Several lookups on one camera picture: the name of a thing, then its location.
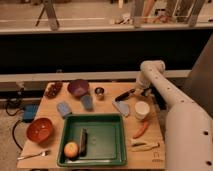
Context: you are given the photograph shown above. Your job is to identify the white cup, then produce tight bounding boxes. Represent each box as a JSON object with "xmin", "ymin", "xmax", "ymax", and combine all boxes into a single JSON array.
[{"xmin": 135, "ymin": 101, "xmax": 150, "ymax": 120}]

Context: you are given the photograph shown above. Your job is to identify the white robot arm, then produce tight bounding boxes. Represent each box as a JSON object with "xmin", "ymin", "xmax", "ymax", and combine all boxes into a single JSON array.
[{"xmin": 136, "ymin": 60, "xmax": 213, "ymax": 171}]

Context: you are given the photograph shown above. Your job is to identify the blue cloth right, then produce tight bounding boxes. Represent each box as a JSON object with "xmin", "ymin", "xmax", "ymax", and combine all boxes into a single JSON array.
[{"xmin": 112, "ymin": 101, "xmax": 130, "ymax": 117}]

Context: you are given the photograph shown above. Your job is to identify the green plastic tray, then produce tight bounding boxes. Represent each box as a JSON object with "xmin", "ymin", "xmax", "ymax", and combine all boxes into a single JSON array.
[{"xmin": 57, "ymin": 114, "xmax": 127, "ymax": 168}]

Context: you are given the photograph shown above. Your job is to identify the red bowl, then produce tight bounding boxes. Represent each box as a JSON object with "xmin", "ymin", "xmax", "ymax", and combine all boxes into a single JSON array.
[{"xmin": 26, "ymin": 118, "xmax": 53, "ymax": 143}]

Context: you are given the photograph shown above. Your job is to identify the small metal cup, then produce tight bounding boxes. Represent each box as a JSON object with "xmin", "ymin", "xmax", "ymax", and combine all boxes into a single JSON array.
[{"xmin": 95, "ymin": 87, "xmax": 104, "ymax": 100}]

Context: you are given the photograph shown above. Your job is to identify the purple bowl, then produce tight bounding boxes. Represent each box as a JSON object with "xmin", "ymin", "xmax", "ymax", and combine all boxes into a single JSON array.
[{"xmin": 67, "ymin": 79, "xmax": 89, "ymax": 98}]

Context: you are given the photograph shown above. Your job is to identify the bunch of dark grapes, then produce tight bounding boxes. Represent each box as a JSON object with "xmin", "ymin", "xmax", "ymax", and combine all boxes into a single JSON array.
[{"xmin": 45, "ymin": 81, "xmax": 63, "ymax": 99}]

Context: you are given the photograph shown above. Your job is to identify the yellow apple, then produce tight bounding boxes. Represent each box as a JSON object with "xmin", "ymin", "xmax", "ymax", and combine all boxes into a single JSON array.
[{"xmin": 64, "ymin": 141, "xmax": 79, "ymax": 158}]

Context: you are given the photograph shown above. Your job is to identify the blue cloth middle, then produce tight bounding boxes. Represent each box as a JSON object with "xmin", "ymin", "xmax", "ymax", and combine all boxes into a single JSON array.
[{"xmin": 81, "ymin": 95, "xmax": 93, "ymax": 111}]

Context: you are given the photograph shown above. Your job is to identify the black cable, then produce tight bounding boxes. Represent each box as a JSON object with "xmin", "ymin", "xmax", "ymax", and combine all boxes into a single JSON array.
[{"xmin": 5, "ymin": 87, "xmax": 28, "ymax": 151}]

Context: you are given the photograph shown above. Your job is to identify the blue box on floor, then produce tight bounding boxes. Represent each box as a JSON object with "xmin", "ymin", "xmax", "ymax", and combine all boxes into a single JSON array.
[{"xmin": 22, "ymin": 105, "xmax": 38, "ymax": 123}]

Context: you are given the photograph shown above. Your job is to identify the blue sponge left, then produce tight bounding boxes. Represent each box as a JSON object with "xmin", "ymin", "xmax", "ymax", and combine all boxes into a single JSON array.
[{"xmin": 56, "ymin": 102, "xmax": 72, "ymax": 118}]

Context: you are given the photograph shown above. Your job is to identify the blue cloth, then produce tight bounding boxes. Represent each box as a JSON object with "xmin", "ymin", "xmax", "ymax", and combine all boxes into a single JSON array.
[
  {"xmin": 112, "ymin": 101, "xmax": 130, "ymax": 117},
  {"xmin": 81, "ymin": 95, "xmax": 93, "ymax": 111}
]

